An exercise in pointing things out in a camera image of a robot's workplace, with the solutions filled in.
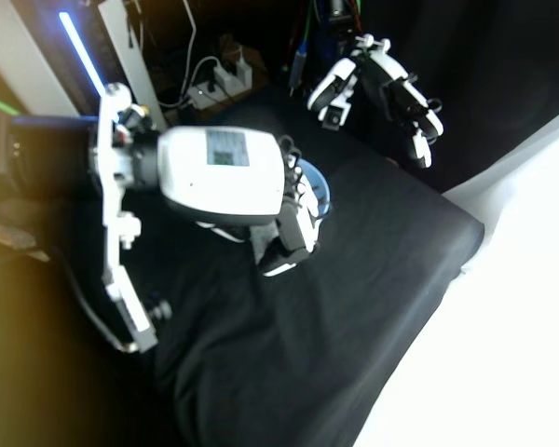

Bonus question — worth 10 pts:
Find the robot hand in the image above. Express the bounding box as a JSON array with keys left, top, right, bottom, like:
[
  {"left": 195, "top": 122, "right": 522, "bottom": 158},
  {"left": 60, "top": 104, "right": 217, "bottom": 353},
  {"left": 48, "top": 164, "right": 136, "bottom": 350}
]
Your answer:
[
  {"left": 307, "top": 48, "right": 446, "bottom": 169},
  {"left": 157, "top": 125, "right": 332, "bottom": 278}
]

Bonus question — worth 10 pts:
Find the light blue bowl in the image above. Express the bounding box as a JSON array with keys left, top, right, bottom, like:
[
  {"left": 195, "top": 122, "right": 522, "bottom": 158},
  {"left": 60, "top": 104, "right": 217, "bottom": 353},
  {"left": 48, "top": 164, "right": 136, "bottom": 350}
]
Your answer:
[{"left": 296, "top": 157, "right": 332, "bottom": 220}]

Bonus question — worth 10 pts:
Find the white power strip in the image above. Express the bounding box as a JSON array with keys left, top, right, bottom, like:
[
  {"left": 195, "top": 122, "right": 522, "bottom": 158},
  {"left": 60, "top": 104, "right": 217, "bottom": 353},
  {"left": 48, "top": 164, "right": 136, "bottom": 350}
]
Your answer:
[{"left": 187, "top": 64, "right": 253, "bottom": 111}]

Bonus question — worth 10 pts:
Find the black backdrop curtain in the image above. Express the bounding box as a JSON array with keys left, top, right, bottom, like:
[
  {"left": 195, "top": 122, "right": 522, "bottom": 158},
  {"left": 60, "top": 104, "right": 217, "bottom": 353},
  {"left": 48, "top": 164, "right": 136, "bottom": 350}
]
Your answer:
[{"left": 353, "top": 0, "right": 559, "bottom": 193}]

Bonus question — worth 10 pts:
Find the white charger plug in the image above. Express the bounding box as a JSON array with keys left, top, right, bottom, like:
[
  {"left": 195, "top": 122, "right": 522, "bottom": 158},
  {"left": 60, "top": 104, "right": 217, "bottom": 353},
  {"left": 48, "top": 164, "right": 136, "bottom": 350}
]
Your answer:
[{"left": 235, "top": 46, "right": 253, "bottom": 80}]

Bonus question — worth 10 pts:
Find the brown cardboard box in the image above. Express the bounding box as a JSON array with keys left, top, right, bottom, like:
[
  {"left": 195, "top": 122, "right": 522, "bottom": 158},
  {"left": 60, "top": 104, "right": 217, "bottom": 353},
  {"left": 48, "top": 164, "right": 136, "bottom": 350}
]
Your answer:
[{"left": 219, "top": 34, "right": 267, "bottom": 89}]

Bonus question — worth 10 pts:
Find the narrow white board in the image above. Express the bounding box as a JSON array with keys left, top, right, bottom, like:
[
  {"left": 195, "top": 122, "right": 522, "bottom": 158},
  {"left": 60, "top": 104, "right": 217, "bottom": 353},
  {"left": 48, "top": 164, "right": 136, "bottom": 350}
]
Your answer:
[{"left": 97, "top": 0, "right": 169, "bottom": 132}]

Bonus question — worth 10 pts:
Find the black table cloth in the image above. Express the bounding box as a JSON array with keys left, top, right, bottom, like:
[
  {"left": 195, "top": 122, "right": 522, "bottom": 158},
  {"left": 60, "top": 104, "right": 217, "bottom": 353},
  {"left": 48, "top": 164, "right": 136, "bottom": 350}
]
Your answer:
[{"left": 62, "top": 83, "right": 485, "bottom": 447}]

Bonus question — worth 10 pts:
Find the blue LED light strip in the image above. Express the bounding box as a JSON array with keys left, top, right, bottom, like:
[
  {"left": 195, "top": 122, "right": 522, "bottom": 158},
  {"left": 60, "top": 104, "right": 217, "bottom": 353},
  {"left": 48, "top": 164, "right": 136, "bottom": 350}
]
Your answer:
[{"left": 58, "top": 11, "right": 108, "bottom": 98}]

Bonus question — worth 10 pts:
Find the wide white board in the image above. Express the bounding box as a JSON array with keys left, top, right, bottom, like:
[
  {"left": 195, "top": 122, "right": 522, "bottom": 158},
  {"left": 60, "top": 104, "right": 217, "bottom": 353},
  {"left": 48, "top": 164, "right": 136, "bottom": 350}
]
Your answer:
[{"left": 0, "top": 0, "right": 81, "bottom": 117}]

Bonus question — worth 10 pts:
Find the white cloth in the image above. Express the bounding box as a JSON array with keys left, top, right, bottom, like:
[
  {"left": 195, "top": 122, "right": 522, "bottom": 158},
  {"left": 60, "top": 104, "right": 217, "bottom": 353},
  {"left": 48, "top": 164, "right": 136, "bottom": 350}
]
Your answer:
[{"left": 353, "top": 100, "right": 559, "bottom": 447}]

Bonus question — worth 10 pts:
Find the grey cable connector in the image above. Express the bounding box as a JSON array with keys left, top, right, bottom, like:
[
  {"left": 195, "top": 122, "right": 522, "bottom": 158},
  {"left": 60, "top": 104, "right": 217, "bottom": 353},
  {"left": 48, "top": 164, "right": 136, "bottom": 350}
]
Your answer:
[{"left": 287, "top": 44, "right": 309, "bottom": 97}]

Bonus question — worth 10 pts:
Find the white cable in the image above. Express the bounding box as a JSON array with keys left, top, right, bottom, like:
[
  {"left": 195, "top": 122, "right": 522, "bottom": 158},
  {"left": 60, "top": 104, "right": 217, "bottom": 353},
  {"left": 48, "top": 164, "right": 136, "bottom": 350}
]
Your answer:
[{"left": 157, "top": 0, "right": 199, "bottom": 109}]

